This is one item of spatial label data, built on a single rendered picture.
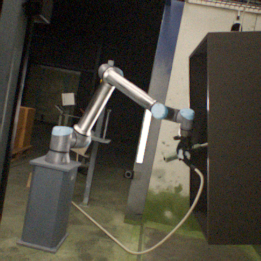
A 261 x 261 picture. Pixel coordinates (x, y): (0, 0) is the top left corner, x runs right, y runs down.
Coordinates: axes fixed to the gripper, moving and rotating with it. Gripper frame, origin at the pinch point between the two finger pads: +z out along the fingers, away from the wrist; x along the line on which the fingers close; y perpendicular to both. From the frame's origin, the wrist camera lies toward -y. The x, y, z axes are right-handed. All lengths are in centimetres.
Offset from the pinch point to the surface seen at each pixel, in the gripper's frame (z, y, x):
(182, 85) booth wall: -20, -76, 54
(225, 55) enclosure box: -72, 13, 13
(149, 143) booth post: 31, -70, 14
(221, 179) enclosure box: -10.4, 39.4, -2.4
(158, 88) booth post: -17, -87, 33
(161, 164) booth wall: 50, -56, 20
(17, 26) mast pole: -98, 43, -91
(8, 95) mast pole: -82, 47, -97
